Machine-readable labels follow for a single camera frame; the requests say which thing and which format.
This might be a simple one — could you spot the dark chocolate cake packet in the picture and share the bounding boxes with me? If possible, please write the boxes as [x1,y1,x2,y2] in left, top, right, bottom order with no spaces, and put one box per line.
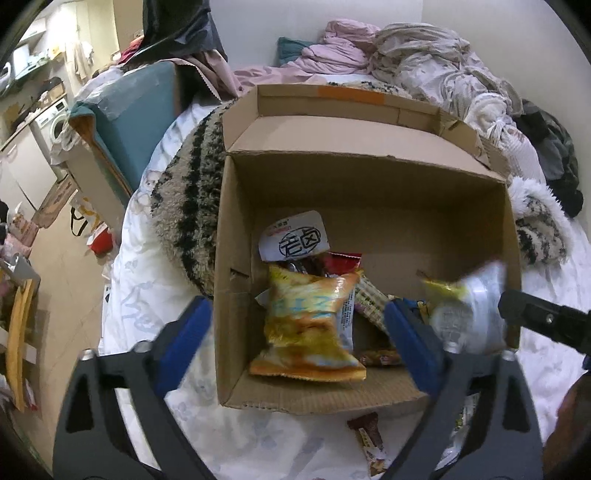
[257,210,331,263]

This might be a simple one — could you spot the brown floor mat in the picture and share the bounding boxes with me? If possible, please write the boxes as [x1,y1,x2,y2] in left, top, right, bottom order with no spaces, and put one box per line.
[32,175,77,229]

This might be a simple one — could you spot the grey white snack packet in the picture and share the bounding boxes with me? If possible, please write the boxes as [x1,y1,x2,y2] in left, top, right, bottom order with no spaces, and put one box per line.
[348,412,389,479]

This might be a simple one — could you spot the dark jacket on bed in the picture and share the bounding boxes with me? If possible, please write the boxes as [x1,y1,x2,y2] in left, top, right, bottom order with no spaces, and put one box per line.
[514,99,584,218]

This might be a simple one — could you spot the operator right hand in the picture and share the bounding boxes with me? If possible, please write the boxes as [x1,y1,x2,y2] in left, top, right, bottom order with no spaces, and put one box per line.
[543,373,591,480]

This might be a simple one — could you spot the large blue white snack bag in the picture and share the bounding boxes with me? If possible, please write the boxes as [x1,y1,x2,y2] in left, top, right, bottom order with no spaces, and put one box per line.
[422,261,506,354]

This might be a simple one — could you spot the cracker biscuit packet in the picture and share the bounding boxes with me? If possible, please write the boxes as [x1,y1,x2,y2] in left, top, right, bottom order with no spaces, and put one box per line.
[355,274,390,333]

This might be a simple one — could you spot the blue yellow snack packet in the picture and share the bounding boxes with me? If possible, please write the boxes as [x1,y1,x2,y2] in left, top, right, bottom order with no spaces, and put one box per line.
[403,298,431,324]

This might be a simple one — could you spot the red white snack bar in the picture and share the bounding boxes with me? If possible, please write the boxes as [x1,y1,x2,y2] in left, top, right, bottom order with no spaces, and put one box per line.
[322,252,362,352]

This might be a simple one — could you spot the black beige fuzzy blanket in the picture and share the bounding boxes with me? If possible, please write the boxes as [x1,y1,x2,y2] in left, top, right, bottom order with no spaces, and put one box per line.
[151,85,573,296]

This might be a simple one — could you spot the yellow bread snack packet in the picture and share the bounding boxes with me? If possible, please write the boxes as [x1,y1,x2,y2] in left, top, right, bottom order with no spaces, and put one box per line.
[249,264,367,383]

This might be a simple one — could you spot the white kitchen cabinet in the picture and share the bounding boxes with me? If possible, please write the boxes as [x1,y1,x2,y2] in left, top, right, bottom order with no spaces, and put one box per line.
[1,126,57,210]

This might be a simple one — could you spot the white washing machine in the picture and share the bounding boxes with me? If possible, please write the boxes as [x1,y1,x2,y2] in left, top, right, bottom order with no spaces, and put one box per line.
[31,97,69,150]

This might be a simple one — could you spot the red box on floor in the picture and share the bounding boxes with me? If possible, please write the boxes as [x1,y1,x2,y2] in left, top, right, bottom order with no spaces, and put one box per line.
[87,224,114,256]

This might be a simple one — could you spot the beige crumpled quilt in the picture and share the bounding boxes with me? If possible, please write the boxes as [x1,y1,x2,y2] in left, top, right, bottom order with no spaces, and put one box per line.
[370,23,523,141]

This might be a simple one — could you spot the pink crumpled clothes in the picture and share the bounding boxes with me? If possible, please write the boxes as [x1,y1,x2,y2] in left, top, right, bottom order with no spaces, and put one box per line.
[235,19,381,89]

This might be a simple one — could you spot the yellow wooden rack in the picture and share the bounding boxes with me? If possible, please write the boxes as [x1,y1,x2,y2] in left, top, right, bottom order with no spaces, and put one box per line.
[1,260,37,412]

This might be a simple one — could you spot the yellow white shopping bag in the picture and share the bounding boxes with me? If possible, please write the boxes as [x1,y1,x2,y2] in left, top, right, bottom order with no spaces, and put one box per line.
[70,193,106,238]

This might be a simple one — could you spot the clear brown snack packet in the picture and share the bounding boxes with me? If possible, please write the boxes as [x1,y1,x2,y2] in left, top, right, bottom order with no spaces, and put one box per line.
[358,349,403,368]

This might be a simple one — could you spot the white floral bear bedsheet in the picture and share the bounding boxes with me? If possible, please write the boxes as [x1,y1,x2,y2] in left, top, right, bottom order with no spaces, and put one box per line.
[99,100,583,479]

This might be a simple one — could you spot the teal pillow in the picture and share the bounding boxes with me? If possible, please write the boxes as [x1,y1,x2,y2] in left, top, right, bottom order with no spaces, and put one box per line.
[276,37,312,66]

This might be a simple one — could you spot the teal cushioned chair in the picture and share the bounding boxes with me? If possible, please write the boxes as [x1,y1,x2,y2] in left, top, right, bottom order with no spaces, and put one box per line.
[67,59,187,195]

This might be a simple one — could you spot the black plastic bag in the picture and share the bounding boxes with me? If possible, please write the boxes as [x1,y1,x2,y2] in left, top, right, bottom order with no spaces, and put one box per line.
[124,0,228,68]

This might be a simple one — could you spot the open brown cardboard box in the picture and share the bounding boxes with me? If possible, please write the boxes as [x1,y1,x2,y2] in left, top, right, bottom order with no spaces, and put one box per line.
[213,84,521,416]

